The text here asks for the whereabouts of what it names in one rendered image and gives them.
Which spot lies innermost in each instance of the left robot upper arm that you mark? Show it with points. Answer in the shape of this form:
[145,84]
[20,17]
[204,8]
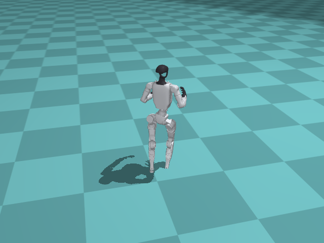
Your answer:
[146,92]

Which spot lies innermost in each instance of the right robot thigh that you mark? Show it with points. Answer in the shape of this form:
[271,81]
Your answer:
[171,127]

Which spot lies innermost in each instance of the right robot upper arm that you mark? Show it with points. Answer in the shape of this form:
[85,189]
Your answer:
[175,89]

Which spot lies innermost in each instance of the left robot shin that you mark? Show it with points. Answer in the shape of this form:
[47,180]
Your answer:
[151,156]

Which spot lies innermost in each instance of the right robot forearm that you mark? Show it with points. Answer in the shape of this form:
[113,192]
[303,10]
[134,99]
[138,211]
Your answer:
[184,100]

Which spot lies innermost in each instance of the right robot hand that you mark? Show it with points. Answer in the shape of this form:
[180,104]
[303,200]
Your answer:
[183,91]

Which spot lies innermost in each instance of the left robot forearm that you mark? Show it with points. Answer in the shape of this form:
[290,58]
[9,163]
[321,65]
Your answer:
[150,96]

